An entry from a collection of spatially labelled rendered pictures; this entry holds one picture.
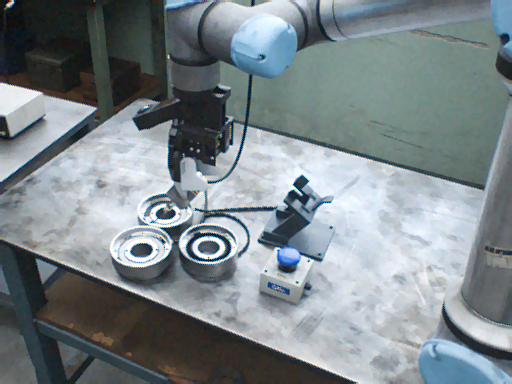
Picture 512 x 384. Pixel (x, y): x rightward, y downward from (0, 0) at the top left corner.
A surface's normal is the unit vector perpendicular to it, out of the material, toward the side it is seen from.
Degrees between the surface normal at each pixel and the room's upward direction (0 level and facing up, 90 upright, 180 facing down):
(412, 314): 0
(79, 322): 0
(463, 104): 90
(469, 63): 90
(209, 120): 90
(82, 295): 0
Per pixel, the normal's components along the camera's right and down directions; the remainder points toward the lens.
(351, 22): -0.54, 0.70
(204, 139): -0.37, 0.54
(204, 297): 0.05, -0.80
